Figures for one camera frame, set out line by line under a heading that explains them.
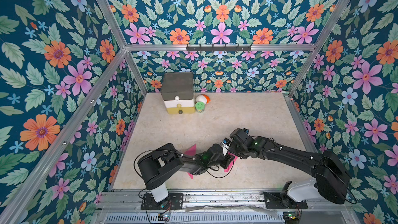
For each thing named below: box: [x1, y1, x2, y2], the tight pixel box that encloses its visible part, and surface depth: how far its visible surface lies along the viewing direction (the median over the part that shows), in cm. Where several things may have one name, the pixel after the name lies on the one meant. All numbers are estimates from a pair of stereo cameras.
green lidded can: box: [194, 101, 206, 114], surface depth 109 cm
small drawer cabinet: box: [160, 72, 196, 115], surface depth 106 cm
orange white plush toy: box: [195, 93, 211, 105], surface depth 113 cm
